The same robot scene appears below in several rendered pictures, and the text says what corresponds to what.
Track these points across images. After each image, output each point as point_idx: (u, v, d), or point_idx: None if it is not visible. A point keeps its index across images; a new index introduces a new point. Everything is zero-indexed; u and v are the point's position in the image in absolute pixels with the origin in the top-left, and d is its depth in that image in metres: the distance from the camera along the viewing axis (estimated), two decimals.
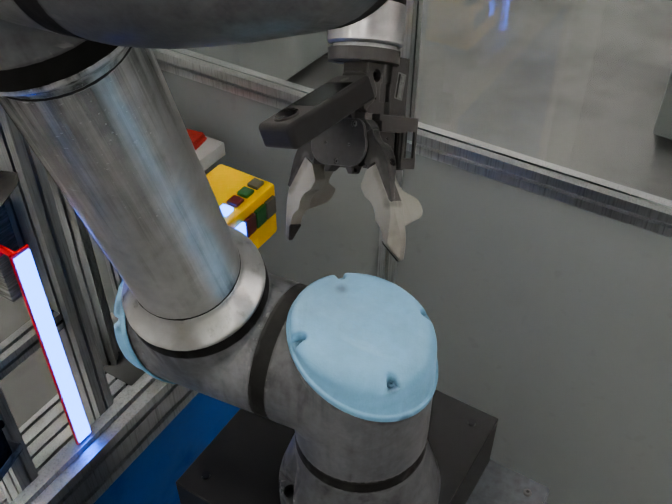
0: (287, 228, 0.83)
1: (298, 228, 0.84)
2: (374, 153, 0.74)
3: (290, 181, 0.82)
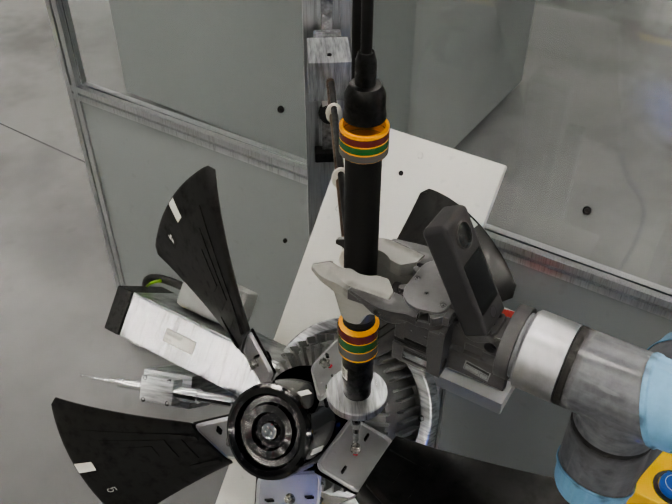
0: None
1: None
2: (395, 304, 0.73)
3: (397, 240, 0.79)
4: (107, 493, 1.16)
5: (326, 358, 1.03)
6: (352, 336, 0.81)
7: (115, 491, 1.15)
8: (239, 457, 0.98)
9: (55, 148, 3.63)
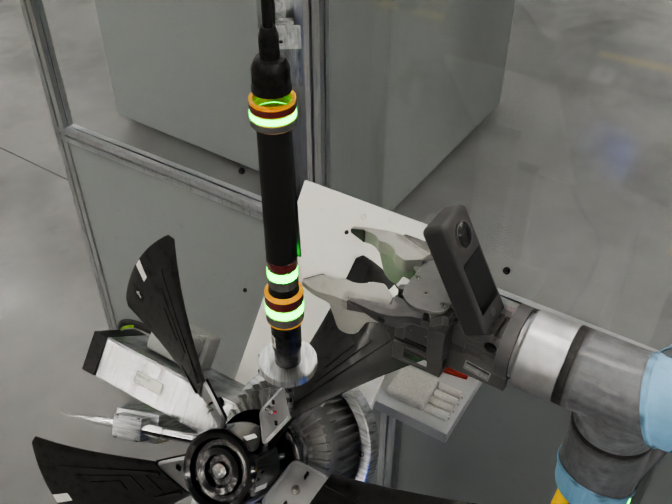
0: (362, 227, 0.81)
1: (360, 239, 0.82)
2: (398, 308, 0.72)
3: (408, 236, 0.80)
4: None
5: (272, 404, 1.17)
6: (276, 304, 0.85)
7: None
8: (193, 493, 1.12)
9: (48, 170, 3.78)
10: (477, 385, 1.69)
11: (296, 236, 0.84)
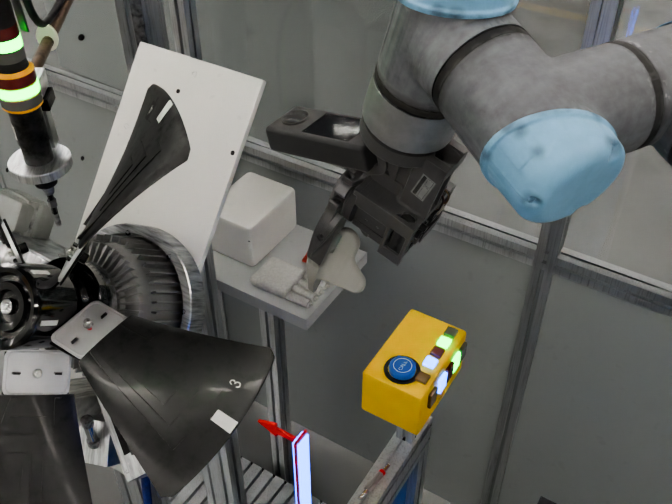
0: None
1: None
2: (324, 216, 0.69)
3: None
4: None
5: (101, 315, 1.10)
6: (0, 79, 0.81)
7: None
8: None
9: None
10: None
11: (17, 5, 0.80)
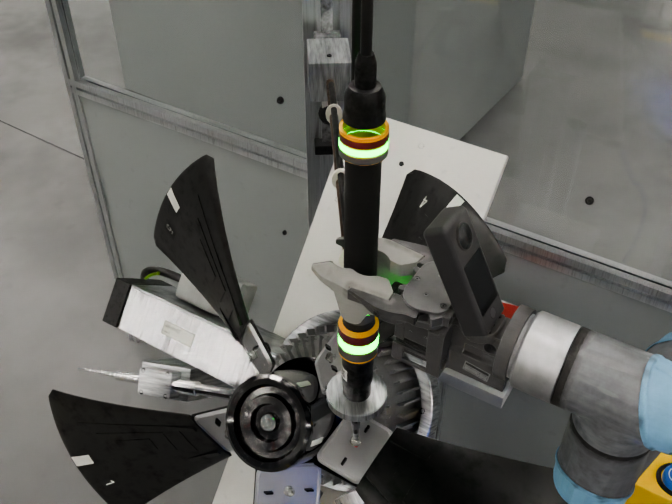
0: None
1: None
2: (395, 305, 0.73)
3: (397, 241, 0.79)
4: (165, 224, 1.13)
5: (364, 428, 0.99)
6: (352, 338, 0.82)
7: (170, 232, 1.13)
8: (234, 399, 0.97)
9: (54, 145, 3.62)
10: None
11: None
